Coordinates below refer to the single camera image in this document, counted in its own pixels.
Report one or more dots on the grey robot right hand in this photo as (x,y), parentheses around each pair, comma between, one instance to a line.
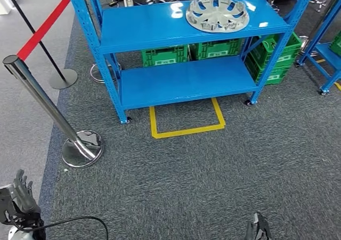
(256,229)

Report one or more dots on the grey wheel hubcap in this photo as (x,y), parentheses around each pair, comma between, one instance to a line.
(216,16)

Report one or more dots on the black stanchion with round base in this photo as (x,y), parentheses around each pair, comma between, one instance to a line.
(306,47)
(62,79)

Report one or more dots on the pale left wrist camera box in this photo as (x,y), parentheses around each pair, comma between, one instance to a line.
(7,203)

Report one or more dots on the chrome stanchion post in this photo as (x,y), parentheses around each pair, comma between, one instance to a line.
(47,107)

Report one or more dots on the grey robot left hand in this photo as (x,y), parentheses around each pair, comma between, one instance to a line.
(25,196)

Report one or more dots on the red barrier belt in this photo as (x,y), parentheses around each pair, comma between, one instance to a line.
(42,28)

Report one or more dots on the blue metal shelf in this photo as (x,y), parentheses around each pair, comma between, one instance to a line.
(181,79)
(327,54)

